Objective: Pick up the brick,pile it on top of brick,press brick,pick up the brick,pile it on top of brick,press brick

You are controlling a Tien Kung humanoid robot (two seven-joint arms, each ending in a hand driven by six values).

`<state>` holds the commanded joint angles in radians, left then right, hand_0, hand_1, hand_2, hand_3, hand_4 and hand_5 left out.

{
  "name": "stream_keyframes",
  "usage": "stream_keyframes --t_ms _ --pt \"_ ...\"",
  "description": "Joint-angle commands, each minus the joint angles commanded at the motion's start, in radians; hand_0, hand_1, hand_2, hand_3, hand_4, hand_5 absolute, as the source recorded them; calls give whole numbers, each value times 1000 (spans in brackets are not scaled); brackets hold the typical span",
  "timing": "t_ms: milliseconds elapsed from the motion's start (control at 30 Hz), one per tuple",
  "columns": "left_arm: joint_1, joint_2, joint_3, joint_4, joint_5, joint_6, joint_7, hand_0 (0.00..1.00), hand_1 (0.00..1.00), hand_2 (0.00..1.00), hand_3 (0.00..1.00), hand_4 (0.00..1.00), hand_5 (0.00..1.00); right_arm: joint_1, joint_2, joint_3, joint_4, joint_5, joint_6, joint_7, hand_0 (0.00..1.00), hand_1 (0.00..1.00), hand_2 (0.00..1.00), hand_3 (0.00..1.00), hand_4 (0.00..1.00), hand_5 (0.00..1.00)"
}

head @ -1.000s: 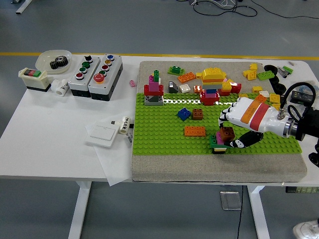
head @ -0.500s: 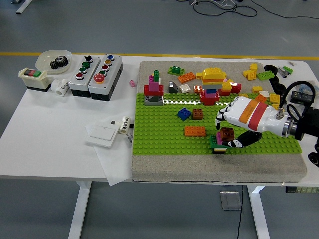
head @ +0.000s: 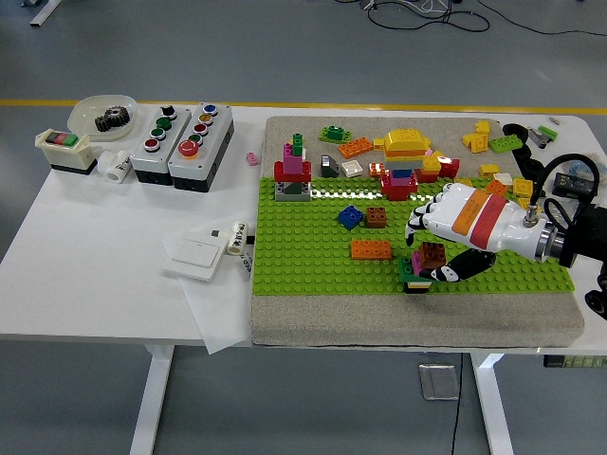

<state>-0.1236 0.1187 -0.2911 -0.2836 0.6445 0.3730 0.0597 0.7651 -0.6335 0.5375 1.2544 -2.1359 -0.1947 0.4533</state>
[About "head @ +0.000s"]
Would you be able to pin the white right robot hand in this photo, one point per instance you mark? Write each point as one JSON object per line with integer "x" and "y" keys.
{"x": 474, "y": 213}

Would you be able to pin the brown square brick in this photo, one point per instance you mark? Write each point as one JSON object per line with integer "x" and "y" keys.
{"x": 432, "y": 253}
{"x": 377, "y": 219}

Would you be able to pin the orange long brick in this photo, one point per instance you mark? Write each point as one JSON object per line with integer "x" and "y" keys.
{"x": 355, "y": 148}
{"x": 372, "y": 250}

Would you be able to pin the white square brick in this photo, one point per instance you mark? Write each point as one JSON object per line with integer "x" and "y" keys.
{"x": 351, "y": 169}
{"x": 502, "y": 178}

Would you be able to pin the red brick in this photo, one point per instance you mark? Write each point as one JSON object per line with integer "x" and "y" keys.
{"x": 448, "y": 168}
{"x": 281, "y": 171}
{"x": 398, "y": 193}

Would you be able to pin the pink flat brick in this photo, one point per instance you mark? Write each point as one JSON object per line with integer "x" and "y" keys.
{"x": 400, "y": 182}
{"x": 435, "y": 152}

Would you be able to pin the lime green brick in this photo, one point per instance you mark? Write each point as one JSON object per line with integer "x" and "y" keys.
{"x": 332, "y": 135}
{"x": 505, "y": 143}

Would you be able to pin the pink square brick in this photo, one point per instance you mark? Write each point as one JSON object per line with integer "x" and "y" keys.
{"x": 417, "y": 267}

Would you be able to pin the blue flat brick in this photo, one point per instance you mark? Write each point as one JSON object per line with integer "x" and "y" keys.
{"x": 402, "y": 174}

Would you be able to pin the grey flat brick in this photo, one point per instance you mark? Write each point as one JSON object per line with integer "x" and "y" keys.
{"x": 403, "y": 164}

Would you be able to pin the small yellow brick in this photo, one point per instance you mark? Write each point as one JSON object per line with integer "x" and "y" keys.
{"x": 482, "y": 127}

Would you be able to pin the dark green brick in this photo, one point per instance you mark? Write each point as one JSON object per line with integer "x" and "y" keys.
{"x": 404, "y": 271}

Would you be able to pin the yellow and white flat brick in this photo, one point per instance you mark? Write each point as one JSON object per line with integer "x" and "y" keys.
{"x": 417, "y": 284}

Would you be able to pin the orange flat brick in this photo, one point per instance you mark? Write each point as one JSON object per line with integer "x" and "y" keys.
{"x": 403, "y": 154}

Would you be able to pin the black brick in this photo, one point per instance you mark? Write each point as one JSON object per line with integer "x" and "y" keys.
{"x": 417, "y": 291}

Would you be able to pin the yellow domed brick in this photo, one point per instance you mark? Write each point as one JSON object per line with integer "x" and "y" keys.
{"x": 403, "y": 138}

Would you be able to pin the blue square brick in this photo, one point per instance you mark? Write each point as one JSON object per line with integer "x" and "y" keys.
{"x": 351, "y": 218}

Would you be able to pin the dark grey slope brick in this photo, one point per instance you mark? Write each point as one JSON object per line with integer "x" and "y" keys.
{"x": 328, "y": 167}

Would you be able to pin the small green brick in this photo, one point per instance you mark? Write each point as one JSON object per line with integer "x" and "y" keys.
{"x": 298, "y": 144}

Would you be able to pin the pink tall brick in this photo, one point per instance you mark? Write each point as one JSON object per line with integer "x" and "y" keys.
{"x": 290, "y": 163}

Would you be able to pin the grey arch brick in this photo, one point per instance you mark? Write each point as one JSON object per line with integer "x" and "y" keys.
{"x": 280, "y": 193}

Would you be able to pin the small pink brick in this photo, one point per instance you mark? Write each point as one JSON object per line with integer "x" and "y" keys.
{"x": 252, "y": 159}

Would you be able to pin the black toy tyre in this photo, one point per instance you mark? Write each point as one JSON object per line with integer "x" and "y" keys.
{"x": 532, "y": 167}
{"x": 514, "y": 132}
{"x": 523, "y": 151}

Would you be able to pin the grey and green small tool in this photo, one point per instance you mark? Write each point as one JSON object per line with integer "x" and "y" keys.
{"x": 540, "y": 136}

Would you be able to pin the black display module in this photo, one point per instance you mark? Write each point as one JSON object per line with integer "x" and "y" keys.
{"x": 571, "y": 182}

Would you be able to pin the plastic bag with blue part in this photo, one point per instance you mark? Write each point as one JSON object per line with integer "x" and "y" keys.
{"x": 576, "y": 167}

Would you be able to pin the metal floor plate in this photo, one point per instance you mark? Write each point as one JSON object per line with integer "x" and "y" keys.
{"x": 438, "y": 381}

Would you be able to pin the green studded baseplate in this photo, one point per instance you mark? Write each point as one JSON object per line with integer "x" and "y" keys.
{"x": 308, "y": 260}

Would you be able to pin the grey-brown mat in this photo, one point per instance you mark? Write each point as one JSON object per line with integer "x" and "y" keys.
{"x": 332, "y": 317}

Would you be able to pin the table control panel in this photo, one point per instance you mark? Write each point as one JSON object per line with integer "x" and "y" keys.
{"x": 574, "y": 361}

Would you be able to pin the white table leg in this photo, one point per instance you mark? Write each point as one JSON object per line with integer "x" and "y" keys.
{"x": 493, "y": 407}
{"x": 152, "y": 403}

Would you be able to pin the white labelled tube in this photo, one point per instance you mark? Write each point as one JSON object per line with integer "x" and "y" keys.
{"x": 237, "y": 239}

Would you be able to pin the white paper sheet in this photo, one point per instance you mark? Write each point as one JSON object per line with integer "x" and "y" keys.
{"x": 218, "y": 313}

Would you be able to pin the grey five-button box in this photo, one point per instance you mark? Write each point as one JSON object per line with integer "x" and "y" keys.
{"x": 199, "y": 166}

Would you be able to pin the grey four-button box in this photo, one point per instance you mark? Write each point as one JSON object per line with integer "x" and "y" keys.
{"x": 152, "y": 161}

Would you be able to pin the white pipe fitting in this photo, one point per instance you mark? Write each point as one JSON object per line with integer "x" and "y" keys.
{"x": 116, "y": 166}

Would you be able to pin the black metal gear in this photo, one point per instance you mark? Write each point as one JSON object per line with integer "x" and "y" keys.
{"x": 113, "y": 119}

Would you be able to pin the white plastic bowl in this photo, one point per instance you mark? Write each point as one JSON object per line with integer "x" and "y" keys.
{"x": 80, "y": 118}

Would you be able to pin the grey furniture foot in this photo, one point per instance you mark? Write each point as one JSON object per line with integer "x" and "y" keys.
{"x": 45, "y": 12}

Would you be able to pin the white wall switch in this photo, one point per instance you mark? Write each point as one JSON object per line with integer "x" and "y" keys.
{"x": 194, "y": 253}

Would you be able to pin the cream switch box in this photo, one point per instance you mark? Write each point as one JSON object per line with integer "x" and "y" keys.
{"x": 66, "y": 151}

